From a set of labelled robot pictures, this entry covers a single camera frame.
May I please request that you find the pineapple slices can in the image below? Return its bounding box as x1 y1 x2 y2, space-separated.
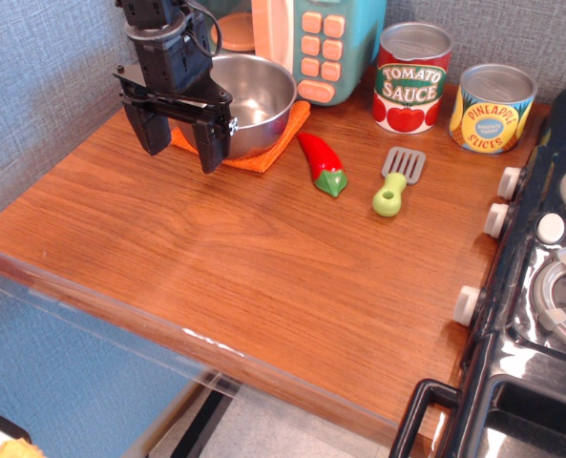
449 63 537 155

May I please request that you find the orange cloth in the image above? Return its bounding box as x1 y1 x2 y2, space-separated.
169 100 312 175

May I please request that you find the white stove knob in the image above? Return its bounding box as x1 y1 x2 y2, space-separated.
497 167 522 201
452 285 481 326
483 203 509 239

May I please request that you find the teal toy microwave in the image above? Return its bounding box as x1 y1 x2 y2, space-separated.
199 0 388 106

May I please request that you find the tomato sauce can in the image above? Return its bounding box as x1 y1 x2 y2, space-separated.
372 22 452 135

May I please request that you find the clear acrylic barrier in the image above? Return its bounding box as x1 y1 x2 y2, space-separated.
0 253 391 457

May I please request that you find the stainless steel bowl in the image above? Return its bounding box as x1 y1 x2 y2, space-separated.
173 52 298 160

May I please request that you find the red toy chili pepper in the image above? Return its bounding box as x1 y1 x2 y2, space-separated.
297 133 348 198

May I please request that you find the green handled toy spatula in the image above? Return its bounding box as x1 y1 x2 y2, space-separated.
372 146 426 218

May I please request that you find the yellow object at corner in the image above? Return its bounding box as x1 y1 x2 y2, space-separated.
0 439 45 458

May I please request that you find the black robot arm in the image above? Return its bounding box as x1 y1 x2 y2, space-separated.
115 1 238 174

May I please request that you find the black toy stove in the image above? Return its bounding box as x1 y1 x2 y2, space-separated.
390 89 566 457

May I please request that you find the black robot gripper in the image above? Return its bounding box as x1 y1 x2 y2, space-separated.
115 9 233 174

